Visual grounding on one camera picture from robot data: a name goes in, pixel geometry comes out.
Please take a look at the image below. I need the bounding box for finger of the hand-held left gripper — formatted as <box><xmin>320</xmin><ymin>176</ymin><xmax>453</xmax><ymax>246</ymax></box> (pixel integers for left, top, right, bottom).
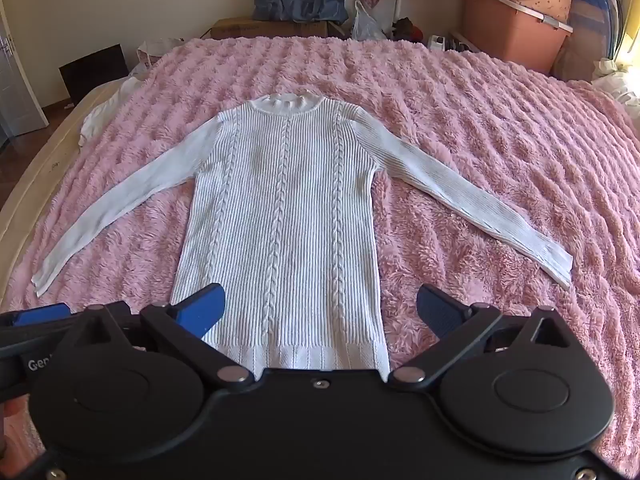
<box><xmin>0</xmin><ymin>303</ymin><xmax>76</xmax><ymax>357</ymax></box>

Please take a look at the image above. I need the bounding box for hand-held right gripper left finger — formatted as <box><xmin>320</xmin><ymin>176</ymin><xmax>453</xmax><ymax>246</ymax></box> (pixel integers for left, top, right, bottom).
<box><xmin>70</xmin><ymin>282</ymin><xmax>256</xmax><ymax>392</ymax></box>

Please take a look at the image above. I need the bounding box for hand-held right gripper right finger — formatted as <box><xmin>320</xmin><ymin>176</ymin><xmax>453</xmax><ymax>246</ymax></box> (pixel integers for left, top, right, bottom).
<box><xmin>389</xmin><ymin>283</ymin><xmax>576</xmax><ymax>395</ymax></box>

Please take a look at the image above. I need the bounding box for white knit sweater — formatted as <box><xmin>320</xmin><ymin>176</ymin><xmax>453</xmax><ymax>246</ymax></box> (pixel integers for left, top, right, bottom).
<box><xmin>31</xmin><ymin>89</ymin><xmax>574</xmax><ymax>382</ymax></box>

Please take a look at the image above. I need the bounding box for beige bed mattress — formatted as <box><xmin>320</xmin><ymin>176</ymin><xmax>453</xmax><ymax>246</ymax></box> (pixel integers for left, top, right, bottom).
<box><xmin>0</xmin><ymin>82</ymin><xmax>132</xmax><ymax>306</ymax></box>

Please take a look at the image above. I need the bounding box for pink fluffy blanket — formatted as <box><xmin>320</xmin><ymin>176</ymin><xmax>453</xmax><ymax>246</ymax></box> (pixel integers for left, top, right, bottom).
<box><xmin>0</xmin><ymin>35</ymin><xmax>640</xmax><ymax>461</ymax></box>

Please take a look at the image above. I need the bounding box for white cloth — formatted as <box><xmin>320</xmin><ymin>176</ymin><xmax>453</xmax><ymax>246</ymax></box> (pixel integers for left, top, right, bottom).
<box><xmin>79</xmin><ymin>76</ymin><xmax>147</xmax><ymax>149</ymax></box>

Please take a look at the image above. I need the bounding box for white door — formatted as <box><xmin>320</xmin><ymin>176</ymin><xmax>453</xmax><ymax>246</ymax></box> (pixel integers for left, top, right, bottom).
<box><xmin>0</xmin><ymin>9</ymin><xmax>49</xmax><ymax>137</ymax></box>

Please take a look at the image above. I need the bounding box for black flat panel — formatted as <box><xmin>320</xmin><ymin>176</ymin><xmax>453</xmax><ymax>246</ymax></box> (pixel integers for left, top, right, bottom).
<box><xmin>58</xmin><ymin>44</ymin><xmax>127</xmax><ymax>109</ymax></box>

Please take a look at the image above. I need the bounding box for white tote bag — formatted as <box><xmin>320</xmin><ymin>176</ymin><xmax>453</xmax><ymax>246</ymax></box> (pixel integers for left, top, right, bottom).
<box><xmin>135</xmin><ymin>37</ymin><xmax>187</xmax><ymax>74</ymax></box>

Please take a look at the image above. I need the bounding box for pink storage box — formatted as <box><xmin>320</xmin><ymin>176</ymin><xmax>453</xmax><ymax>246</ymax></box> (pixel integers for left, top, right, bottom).
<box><xmin>460</xmin><ymin>0</ymin><xmax>574</xmax><ymax>80</ymax></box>

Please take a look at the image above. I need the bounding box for crumpled white fabric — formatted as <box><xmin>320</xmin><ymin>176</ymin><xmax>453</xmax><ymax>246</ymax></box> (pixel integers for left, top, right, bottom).
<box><xmin>591</xmin><ymin>59</ymin><xmax>640</xmax><ymax>117</ymax></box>

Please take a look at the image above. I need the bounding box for brown cardboard box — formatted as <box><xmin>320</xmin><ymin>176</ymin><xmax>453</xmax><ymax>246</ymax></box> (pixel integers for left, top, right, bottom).
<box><xmin>210</xmin><ymin>17</ymin><xmax>347</xmax><ymax>42</ymax></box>

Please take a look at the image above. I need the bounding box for white plastic bag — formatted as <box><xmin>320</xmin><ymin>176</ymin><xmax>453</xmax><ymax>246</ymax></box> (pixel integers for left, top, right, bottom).
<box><xmin>351</xmin><ymin>0</ymin><xmax>389</xmax><ymax>43</ymax></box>

